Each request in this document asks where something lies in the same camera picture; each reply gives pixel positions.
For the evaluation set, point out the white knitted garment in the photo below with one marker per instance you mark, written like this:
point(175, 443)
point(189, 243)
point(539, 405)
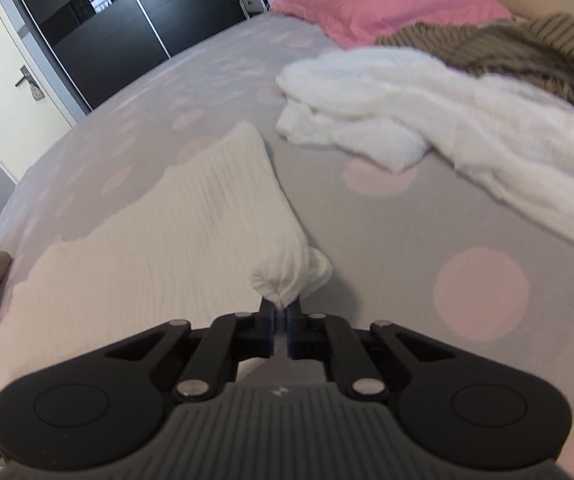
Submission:
point(167, 240)

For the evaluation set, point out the white door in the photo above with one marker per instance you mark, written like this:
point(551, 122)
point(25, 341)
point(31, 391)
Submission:
point(7, 75)

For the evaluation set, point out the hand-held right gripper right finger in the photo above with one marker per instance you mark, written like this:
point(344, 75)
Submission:
point(293, 330)

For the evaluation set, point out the black sliding wardrobe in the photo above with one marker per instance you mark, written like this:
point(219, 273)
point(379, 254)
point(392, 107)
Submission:
point(107, 25)

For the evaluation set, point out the bed with polka dot sheet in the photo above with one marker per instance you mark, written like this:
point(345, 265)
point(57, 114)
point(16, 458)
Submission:
point(392, 220)

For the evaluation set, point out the large white textured garment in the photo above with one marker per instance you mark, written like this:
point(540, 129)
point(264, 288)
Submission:
point(442, 110)

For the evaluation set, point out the pink pillow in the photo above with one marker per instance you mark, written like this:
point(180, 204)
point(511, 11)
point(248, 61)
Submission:
point(387, 2)

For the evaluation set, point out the brown striped garment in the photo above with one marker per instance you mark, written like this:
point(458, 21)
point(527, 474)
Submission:
point(517, 47)

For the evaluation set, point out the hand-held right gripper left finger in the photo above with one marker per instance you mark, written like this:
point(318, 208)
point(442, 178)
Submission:
point(267, 327)

